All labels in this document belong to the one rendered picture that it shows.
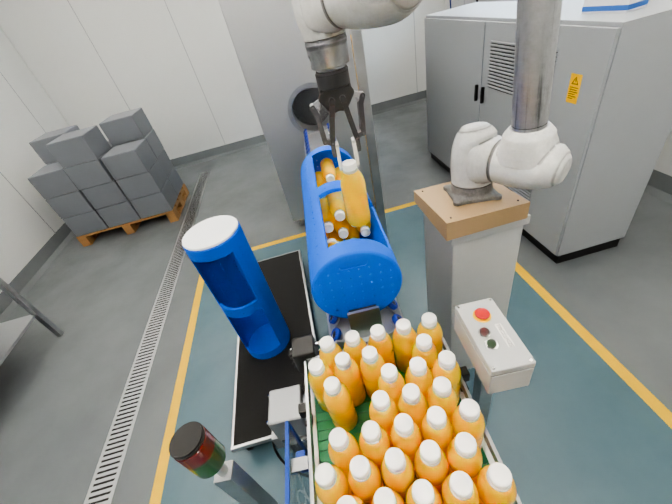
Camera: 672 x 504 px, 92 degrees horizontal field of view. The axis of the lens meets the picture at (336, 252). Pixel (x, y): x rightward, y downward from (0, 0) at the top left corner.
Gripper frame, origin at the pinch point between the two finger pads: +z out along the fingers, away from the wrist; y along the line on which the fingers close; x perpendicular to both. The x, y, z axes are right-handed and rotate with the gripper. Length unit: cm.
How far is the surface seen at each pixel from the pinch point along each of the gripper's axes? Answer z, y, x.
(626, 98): 39, -150, -78
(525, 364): 38, -26, 45
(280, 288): 133, 62, -103
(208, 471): 29, 40, 56
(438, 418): 38, -5, 52
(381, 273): 34.6, -2.7, 10.0
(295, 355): 47, 28, 22
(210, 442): 25, 38, 53
